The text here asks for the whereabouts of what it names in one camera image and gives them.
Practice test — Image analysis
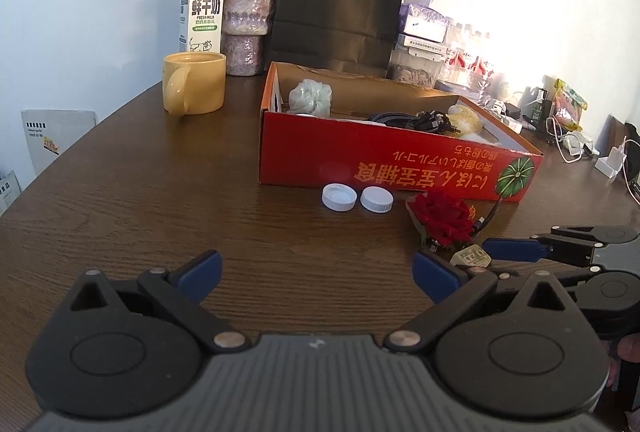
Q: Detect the speckled purple vase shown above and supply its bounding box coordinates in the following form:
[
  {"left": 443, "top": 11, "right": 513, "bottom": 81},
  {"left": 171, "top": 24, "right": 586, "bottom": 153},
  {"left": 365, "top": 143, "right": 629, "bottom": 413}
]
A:
[{"left": 220, "top": 0, "right": 281, "bottom": 77}]

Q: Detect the red artificial rose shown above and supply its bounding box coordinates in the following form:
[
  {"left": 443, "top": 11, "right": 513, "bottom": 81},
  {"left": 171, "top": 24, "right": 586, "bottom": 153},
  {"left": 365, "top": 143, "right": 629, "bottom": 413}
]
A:
[{"left": 406, "top": 189, "right": 502, "bottom": 254}]

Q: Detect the person's right hand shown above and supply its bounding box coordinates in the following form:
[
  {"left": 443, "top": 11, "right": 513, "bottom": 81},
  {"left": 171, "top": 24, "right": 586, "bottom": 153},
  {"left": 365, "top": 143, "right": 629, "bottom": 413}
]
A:
[{"left": 607, "top": 332, "right": 640, "bottom": 389}]

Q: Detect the black charger stand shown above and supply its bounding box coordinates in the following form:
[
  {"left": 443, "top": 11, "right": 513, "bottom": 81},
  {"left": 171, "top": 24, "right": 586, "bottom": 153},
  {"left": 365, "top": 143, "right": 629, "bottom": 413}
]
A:
[{"left": 520, "top": 87, "right": 553, "bottom": 129}]

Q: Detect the yellow green snack packet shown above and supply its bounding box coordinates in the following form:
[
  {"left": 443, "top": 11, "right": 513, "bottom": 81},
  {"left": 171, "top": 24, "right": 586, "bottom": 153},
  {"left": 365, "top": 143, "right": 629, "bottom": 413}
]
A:
[{"left": 550, "top": 78, "right": 589, "bottom": 132}]

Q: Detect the flat white labelled box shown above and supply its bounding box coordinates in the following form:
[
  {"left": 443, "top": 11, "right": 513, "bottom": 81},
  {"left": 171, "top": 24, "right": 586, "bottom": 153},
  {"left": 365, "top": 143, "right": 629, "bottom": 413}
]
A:
[{"left": 395, "top": 39, "right": 449, "bottom": 58}]

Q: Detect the small cream plastic block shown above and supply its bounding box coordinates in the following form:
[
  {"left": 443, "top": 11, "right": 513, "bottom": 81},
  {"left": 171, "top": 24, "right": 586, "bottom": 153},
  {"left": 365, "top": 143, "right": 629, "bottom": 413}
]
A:
[{"left": 450, "top": 246, "right": 492, "bottom": 269}]

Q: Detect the thin black cable bundle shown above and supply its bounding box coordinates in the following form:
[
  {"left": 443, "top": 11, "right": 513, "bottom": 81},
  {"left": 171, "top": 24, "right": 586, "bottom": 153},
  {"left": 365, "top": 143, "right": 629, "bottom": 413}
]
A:
[{"left": 407, "top": 110, "right": 464, "bottom": 134}]

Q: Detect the printed paper booklet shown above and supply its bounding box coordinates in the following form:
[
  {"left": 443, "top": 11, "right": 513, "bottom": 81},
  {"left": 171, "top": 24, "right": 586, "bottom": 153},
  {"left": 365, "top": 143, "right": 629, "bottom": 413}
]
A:
[{"left": 0, "top": 169, "right": 24, "bottom": 216}]

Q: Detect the white charging dock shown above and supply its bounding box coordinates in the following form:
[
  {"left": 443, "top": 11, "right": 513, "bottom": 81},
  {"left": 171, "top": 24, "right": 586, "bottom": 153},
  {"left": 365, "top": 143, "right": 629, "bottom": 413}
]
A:
[{"left": 595, "top": 147, "right": 631, "bottom": 180}]

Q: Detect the white cable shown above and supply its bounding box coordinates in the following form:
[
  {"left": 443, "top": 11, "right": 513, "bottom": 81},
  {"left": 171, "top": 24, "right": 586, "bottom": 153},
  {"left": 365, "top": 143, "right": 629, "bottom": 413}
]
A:
[{"left": 547, "top": 117, "right": 599, "bottom": 164}]

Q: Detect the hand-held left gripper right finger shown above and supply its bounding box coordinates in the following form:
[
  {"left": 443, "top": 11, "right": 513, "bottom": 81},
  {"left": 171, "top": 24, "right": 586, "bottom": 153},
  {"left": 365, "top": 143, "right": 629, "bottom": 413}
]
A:
[{"left": 384, "top": 249, "right": 568, "bottom": 354}]

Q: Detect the yellow ceramic mug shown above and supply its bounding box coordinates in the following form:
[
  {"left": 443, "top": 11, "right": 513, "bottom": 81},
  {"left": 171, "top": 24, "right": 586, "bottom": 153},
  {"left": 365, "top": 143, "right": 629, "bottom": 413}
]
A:
[{"left": 162, "top": 52, "right": 227, "bottom": 115}]

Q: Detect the red cardboard box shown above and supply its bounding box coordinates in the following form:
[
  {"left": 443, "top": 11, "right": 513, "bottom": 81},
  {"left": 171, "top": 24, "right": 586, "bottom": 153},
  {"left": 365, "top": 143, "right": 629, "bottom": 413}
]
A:
[{"left": 258, "top": 61, "right": 545, "bottom": 203}]

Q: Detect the small white plastic cap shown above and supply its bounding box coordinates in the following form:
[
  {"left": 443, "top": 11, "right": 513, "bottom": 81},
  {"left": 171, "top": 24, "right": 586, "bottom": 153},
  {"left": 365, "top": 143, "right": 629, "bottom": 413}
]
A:
[
  {"left": 321, "top": 183, "right": 358, "bottom": 213},
  {"left": 360, "top": 186, "right": 395, "bottom": 214}
]

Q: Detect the white milk carton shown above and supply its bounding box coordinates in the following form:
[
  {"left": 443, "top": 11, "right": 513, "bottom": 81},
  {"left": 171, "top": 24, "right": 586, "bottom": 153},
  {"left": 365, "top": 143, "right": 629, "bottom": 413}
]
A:
[{"left": 178, "top": 0, "right": 223, "bottom": 54}]

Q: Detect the clear box of seeds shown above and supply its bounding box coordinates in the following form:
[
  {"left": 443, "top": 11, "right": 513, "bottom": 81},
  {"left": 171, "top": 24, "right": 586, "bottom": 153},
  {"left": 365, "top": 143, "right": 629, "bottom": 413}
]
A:
[{"left": 387, "top": 53, "right": 443, "bottom": 85}]

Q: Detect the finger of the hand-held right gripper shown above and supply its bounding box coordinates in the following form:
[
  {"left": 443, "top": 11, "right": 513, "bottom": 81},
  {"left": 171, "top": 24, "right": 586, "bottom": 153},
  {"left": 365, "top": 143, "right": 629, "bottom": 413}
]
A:
[
  {"left": 487, "top": 262, "right": 606, "bottom": 293},
  {"left": 482, "top": 224, "right": 640, "bottom": 264}
]

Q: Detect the pack of water bottles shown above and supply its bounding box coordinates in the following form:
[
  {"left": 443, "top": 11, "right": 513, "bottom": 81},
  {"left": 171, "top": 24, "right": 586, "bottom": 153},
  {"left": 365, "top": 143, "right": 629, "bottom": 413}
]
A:
[{"left": 442, "top": 22, "right": 499, "bottom": 105}]

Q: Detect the iridescent plastic bag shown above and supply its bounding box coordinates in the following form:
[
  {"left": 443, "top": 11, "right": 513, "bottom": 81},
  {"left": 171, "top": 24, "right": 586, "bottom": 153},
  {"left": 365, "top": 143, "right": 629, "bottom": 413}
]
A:
[{"left": 286, "top": 79, "right": 335, "bottom": 118}]

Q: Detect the purple tissue pack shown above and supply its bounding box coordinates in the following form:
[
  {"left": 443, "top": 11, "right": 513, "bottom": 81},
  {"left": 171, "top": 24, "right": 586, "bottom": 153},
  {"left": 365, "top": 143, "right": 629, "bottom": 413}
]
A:
[{"left": 399, "top": 0, "right": 453, "bottom": 44}]

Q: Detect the yellow white plush toy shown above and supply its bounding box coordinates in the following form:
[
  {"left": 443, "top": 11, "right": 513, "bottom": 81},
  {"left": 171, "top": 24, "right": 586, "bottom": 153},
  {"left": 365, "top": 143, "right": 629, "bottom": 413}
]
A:
[{"left": 446, "top": 104, "right": 502, "bottom": 148}]

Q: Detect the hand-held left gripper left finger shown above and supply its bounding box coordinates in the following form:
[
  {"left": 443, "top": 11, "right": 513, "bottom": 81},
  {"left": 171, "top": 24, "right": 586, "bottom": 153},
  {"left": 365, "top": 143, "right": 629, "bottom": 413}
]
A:
[{"left": 70, "top": 250, "right": 252, "bottom": 354}]

